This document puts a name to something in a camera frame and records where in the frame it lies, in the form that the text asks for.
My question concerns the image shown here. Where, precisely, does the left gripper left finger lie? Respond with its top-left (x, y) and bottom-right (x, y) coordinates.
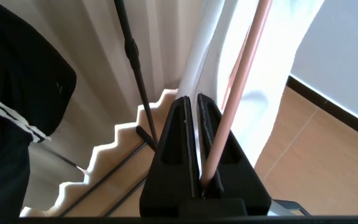
top-left (139, 95), bottom-right (202, 218)

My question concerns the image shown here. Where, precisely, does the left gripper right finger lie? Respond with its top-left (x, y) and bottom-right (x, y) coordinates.
top-left (196, 93), bottom-right (272, 217)

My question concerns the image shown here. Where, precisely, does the pink clothes hanger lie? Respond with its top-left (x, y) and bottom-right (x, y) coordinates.
top-left (200, 0), bottom-right (273, 187)

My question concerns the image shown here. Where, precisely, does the white garment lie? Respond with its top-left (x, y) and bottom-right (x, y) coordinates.
top-left (176, 0), bottom-right (325, 169)

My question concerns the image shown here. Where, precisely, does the black garment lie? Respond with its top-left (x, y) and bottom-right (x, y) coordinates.
top-left (0, 0), bottom-right (77, 218)

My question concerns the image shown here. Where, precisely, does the black clothes rack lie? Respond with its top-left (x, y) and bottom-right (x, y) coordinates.
top-left (57, 0), bottom-right (160, 218)

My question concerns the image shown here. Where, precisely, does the beige curtain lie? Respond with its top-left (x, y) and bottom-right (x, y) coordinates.
top-left (0, 0), bottom-right (204, 218)

